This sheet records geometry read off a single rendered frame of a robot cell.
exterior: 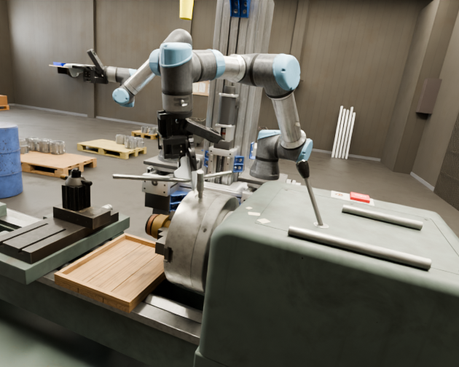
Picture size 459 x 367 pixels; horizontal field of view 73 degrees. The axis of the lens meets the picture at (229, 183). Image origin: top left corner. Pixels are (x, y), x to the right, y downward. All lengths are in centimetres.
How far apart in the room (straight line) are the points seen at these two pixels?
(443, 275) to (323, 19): 1011
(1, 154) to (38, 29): 1036
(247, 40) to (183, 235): 111
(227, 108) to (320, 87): 886
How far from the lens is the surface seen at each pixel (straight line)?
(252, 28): 169
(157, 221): 105
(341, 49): 1050
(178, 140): 80
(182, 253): 88
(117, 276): 119
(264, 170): 148
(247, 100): 168
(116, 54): 1242
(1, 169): 451
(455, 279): 75
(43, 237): 131
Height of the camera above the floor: 155
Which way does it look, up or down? 17 degrees down
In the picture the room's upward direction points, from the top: 7 degrees clockwise
